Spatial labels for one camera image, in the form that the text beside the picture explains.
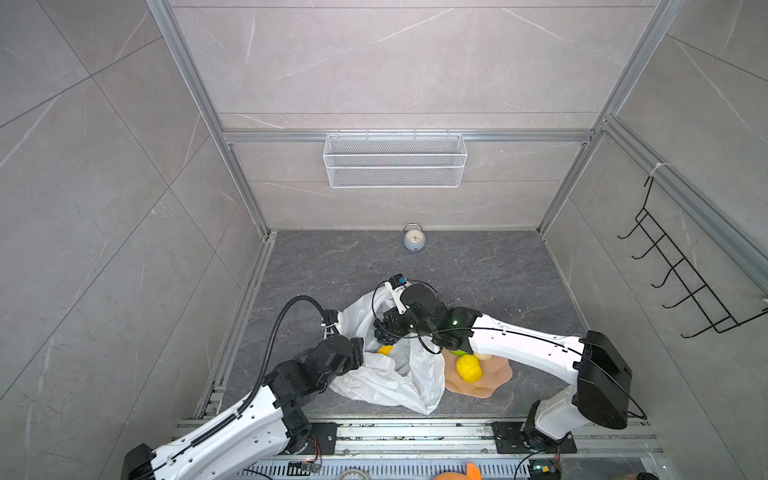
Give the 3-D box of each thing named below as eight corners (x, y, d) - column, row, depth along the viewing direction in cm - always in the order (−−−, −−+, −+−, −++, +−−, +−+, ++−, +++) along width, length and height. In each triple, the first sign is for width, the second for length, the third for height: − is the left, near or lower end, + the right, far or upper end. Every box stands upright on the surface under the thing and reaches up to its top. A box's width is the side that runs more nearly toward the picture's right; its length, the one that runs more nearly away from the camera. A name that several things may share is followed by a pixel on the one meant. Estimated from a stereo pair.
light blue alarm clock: (403, 251, 114) (404, 246, 112) (402, 227, 123) (403, 222, 120) (425, 251, 114) (426, 246, 112) (423, 227, 123) (424, 222, 120)
